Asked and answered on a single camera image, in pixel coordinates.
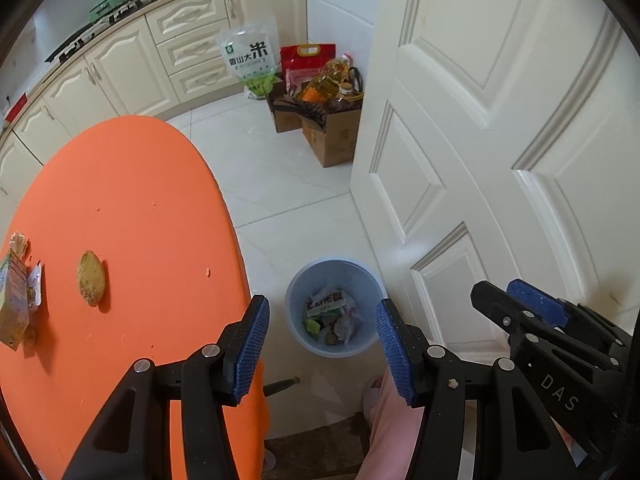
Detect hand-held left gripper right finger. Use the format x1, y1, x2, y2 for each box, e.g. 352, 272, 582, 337
375, 298, 576, 480

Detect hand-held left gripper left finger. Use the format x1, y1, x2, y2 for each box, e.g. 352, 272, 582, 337
62, 294, 271, 480

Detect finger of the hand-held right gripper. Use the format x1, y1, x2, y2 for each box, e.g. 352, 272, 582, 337
471, 280, 621, 372
506, 278, 632, 350

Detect clear plastic glove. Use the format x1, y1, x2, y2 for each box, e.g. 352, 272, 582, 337
330, 305, 367, 346

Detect blue plastic bin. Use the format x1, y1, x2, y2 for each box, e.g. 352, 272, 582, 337
285, 258, 389, 359

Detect green white snack packet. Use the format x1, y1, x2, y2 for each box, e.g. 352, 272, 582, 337
305, 288, 349, 319

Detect round brown biscuit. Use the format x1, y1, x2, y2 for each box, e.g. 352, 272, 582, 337
76, 250, 109, 307

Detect small white snack packet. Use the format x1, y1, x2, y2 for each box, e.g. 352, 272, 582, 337
26, 261, 44, 314

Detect pink slipper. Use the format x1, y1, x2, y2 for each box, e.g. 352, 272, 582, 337
360, 374, 386, 424

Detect person's pink trouser leg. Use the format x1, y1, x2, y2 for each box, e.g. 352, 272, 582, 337
356, 371, 427, 480

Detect brown doormat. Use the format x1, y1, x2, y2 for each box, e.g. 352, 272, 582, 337
262, 411, 374, 480

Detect white panel door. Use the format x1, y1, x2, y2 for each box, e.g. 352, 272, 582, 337
349, 0, 640, 378

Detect large cardboard box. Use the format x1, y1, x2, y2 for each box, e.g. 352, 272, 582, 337
300, 106, 362, 169

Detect small cardboard box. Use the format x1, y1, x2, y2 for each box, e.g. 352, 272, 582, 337
266, 80, 307, 134

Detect yellow cooking oil bottle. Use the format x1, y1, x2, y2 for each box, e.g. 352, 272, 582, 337
300, 52, 354, 107

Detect clear green rice bag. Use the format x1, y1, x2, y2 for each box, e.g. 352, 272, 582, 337
214, 15, 281, 102

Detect cream kitchen cabinets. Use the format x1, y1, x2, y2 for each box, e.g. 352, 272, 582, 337
0, 0, 309, 213

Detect red container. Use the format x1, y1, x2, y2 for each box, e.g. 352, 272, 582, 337
4, 93, 29, 124

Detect black gas stove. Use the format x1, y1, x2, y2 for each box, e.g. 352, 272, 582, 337
45, 1, 147, 64

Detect green cooking pot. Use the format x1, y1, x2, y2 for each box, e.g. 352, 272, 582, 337
89, 0, 139, 22

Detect red bag with handle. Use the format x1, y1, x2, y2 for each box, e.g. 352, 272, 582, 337
279, 43, 337, 94

